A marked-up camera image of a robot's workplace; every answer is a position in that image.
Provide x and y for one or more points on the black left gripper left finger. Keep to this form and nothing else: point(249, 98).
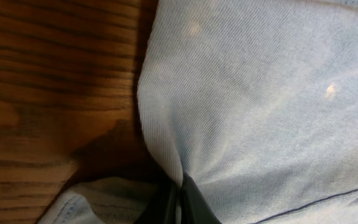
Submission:
point(161, 208)

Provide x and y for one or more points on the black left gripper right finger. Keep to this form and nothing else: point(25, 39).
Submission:
point(194, 209)

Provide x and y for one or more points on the light blue t-shirt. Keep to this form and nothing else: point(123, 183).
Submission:
point(257, 103)

